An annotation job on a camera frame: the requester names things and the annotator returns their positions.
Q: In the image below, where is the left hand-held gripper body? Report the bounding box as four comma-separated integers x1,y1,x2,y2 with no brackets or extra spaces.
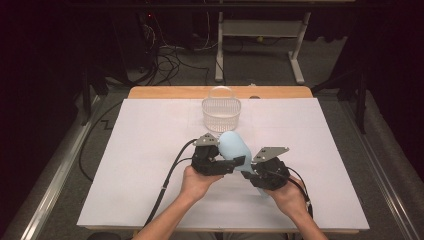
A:
191,132,220,177

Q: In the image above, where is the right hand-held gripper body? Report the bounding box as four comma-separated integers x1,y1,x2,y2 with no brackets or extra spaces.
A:
249,146,291,192

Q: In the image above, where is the clear plastic mesh basket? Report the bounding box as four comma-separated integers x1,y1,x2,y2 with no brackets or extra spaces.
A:
201,85,242,134

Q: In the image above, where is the person's right hand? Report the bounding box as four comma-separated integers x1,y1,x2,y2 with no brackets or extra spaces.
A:
265,177,310,218

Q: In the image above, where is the person's left hand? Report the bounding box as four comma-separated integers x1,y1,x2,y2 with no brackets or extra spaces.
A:
179,165,224,203

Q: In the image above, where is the wooden table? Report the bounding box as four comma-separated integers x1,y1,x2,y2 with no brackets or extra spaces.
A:
127,85,361,234

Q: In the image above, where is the white sheet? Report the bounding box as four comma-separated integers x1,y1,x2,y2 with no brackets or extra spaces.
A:
76,97,370,231

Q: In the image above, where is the black stand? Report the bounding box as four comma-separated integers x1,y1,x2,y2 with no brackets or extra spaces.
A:
79,58,112,127
311,64,372,135

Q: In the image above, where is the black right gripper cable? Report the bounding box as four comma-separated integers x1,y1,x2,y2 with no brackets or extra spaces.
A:
285,165,315,220

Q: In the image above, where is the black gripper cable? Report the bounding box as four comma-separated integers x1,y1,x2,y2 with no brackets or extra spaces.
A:
78,99,198,228
285,165,315,220

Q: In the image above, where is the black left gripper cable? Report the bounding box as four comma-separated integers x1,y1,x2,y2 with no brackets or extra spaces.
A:
78,99,198,228

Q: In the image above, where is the tangle of floor cables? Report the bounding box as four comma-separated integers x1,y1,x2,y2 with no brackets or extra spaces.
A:
138,11,216,87

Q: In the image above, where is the aluminium rail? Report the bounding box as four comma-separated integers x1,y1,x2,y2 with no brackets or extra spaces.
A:
0,94,102,240
339,99,424,240

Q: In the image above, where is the white metal desk frame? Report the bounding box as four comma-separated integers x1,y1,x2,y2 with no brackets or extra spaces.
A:
214,0,313,85

